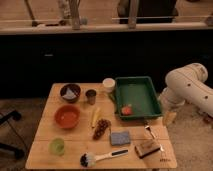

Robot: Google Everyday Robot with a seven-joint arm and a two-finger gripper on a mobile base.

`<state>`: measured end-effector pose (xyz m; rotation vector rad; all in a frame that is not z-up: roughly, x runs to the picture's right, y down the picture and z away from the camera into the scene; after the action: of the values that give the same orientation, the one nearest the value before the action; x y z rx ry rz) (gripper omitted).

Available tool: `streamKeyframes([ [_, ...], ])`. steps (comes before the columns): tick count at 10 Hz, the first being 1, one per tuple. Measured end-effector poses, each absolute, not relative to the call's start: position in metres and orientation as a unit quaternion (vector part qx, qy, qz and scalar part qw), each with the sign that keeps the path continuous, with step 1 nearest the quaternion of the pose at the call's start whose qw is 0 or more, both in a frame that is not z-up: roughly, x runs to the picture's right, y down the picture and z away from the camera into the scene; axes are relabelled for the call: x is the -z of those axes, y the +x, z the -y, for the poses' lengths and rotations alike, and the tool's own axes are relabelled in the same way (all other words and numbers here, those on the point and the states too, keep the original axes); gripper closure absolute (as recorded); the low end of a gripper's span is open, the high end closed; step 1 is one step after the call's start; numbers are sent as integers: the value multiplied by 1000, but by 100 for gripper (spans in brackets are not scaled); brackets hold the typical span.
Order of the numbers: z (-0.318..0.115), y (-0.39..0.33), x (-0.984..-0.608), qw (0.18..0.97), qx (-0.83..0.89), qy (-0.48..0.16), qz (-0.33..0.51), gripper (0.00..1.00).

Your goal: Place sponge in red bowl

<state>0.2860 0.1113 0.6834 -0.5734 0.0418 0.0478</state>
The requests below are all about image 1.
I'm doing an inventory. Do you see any blue-grey sponge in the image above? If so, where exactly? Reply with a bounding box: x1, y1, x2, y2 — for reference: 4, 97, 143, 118
110, 131, 131, 146

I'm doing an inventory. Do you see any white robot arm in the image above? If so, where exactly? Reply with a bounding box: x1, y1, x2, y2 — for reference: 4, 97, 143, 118
158, 63, 213, 128

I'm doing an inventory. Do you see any white cloth in bowl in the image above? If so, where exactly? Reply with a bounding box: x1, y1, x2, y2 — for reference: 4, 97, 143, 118
63, 88, 77, 100

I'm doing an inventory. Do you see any dark brown bowl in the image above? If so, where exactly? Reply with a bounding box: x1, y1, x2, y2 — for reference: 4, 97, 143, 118
60, 83, 81, 103

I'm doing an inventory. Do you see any red bowl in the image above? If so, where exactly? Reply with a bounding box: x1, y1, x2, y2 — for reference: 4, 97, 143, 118
54, 105, 80, 129

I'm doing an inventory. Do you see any metal fork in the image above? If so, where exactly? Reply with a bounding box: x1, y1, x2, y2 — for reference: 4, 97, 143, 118
145, 125, 165, 152

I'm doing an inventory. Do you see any green plastic tray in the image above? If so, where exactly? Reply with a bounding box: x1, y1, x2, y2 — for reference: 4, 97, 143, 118
115, 76, 162, 121

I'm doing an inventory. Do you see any wooden block brush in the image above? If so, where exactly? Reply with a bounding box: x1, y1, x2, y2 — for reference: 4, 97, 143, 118
135, 139, 160, 159

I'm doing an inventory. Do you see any red tomato toy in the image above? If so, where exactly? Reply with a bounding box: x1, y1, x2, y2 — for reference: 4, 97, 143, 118
121, 105, 133, 116

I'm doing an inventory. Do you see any brown grape bunch toy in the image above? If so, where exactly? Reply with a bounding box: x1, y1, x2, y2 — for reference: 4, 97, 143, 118
93, 119, 111, 140

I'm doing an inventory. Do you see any white cup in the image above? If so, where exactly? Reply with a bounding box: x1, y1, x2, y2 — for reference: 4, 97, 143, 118
102, 78, 115, 93

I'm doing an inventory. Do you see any yellow banana toy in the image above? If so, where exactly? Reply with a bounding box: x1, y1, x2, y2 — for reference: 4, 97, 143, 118
91, 107, 100, 128

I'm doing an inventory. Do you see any metal cup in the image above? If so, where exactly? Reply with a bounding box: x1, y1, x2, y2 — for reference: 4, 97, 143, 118
85, 89, 97, 105

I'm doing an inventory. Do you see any white dish brush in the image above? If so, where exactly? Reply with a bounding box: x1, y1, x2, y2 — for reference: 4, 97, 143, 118
80, 149, 129, 167

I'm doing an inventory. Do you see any green plastic cup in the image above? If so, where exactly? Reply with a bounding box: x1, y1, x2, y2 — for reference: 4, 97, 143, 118
49, 138, 65, 156

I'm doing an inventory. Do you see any black office chair base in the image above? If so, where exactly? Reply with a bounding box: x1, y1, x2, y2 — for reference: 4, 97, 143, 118
0, 109, 26, 160

